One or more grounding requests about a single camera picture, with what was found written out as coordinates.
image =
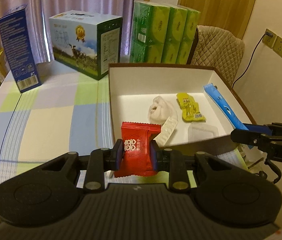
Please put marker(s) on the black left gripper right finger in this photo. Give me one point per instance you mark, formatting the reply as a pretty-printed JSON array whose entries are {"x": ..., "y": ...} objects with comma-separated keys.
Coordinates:
[{"x": 177, "y": 160}]

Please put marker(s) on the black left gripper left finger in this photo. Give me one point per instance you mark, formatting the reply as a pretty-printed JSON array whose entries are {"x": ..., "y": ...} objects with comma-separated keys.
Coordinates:
[{"x": 95, "y": 164}]

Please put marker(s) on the blue sachet stick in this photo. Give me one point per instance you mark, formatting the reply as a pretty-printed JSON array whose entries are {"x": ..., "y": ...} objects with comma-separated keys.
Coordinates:
[{"x": 227, "y": 107}]

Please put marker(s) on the clear plastic case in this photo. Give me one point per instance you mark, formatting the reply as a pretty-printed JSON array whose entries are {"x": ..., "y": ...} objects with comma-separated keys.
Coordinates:
[{"x": 201, "y": 131}]

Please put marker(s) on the red candy packet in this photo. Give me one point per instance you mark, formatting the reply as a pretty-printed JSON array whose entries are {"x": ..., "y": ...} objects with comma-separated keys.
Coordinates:
[{"x": 136, "y": 139}]

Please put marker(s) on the yellow snack packet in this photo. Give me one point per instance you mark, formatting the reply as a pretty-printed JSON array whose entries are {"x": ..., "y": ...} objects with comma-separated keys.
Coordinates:
[{"x": 190, "y": 108}]

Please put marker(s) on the white bag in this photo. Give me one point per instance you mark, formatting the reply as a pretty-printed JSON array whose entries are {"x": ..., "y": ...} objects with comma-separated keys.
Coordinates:
[{"x": 160, "y": 111}]

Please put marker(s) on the white green small box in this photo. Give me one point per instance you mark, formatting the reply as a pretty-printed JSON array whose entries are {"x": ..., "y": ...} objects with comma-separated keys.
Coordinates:
[{"x": 234, "y": 157}]

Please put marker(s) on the brown white cardboard box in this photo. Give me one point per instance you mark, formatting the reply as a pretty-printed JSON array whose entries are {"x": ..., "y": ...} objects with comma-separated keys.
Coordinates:
[{"x": 133, "y": 86}]

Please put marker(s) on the beige quilted chair cover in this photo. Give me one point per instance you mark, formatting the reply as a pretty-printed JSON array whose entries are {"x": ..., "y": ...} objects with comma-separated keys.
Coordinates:
[{"x": 220, "y": 49}]

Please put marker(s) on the milk carton box with cow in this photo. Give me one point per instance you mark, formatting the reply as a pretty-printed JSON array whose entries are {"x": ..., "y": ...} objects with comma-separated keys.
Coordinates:
[{"x": 85, "y": 41}]

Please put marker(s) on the wooden door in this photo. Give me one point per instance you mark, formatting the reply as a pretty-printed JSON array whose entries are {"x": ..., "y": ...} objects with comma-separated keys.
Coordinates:
[{"x": 231, "y": 15}]

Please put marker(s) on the green tissue pack bundle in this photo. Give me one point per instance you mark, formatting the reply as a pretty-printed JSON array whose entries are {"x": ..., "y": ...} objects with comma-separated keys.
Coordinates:
[{"x": 162, "y": 33}]

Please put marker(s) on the tall blue box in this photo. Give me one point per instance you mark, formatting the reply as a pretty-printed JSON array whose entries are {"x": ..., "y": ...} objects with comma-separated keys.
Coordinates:
[{"x": 17, "y": 47}]

